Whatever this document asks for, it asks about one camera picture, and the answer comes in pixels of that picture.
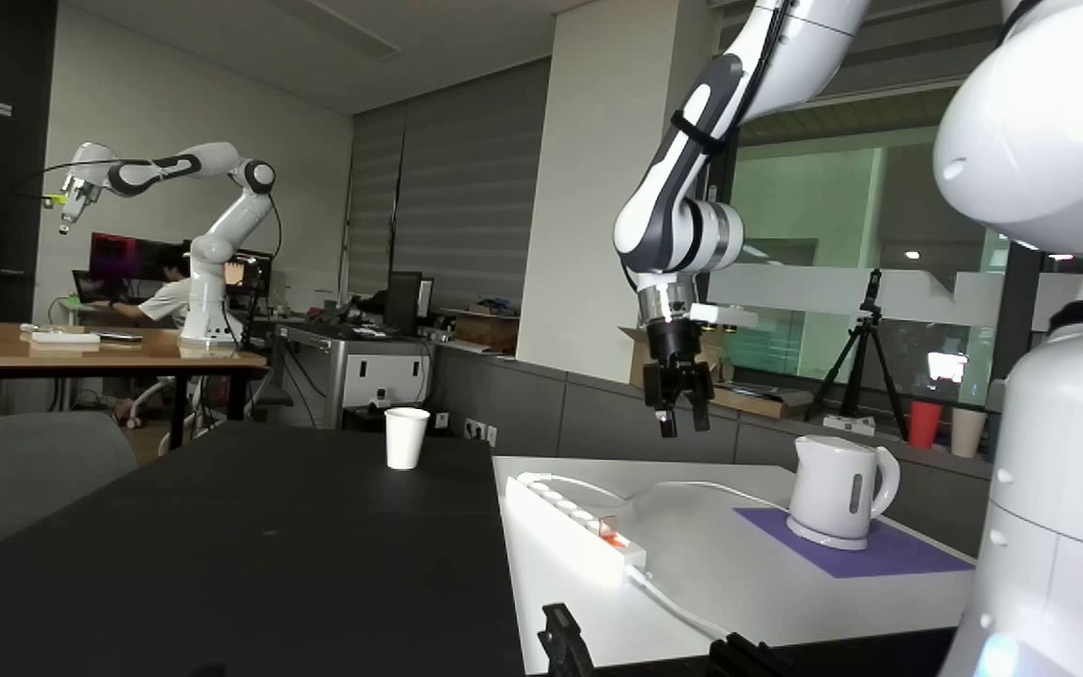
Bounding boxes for row of monitors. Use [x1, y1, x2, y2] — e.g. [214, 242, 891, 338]
[88, 231, 274, 287]

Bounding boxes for white power strip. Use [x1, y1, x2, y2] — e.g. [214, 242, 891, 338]
[503, 473, 649, 590]

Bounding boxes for grey upholstered chair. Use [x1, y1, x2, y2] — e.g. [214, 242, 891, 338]
[0, 411, 139, 572]

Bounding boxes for black table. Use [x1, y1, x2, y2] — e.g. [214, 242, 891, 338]
[0, 419, 529, 677]

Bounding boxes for white paper cup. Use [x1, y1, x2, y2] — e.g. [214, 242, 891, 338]
[384, 406, 432, 471]

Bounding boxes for camera on tripod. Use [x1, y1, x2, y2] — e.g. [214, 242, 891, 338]
[804, 267, 910, 440]

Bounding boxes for white kettle cable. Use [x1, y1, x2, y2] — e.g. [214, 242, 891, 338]
[515, 471, 793, 514]

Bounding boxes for red cup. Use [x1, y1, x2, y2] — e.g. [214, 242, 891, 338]
[907, 401, 944, 450]

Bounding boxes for black clamp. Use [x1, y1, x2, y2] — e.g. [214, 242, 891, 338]
[708, 631, 798, 677]
[538, 603, 595, 677]

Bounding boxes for white electric kettle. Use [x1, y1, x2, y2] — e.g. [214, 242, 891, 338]
[787, 434, 903, 552]

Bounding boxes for person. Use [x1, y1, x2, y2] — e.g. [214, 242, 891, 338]
[108, 258, 196, 331]

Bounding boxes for white power strip cable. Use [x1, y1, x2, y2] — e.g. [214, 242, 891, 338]
[625, 562, 732, 642]

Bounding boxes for grey metal cabinet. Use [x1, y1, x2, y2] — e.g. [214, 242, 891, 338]
[275, 322, 432, 432]

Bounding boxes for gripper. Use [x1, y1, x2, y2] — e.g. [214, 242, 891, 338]
[644, 321, 716, 439]

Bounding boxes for purple mat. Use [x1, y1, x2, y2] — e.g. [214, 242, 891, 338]
[733, 507, 976, 579]

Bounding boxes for beige cup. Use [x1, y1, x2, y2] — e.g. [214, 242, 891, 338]
[950, 406, 987, 460]

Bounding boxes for black computer tower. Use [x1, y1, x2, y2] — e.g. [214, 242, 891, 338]
[384, 270, 435, 334]

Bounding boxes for wooden table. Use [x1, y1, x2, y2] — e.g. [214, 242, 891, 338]
[0, 322, 269, 450]

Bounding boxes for window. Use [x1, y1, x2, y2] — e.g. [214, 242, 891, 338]
[718, 89, 1083, 407]

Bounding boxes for grey window blinds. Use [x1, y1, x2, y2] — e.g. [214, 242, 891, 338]
[342, 58, 553, 313]

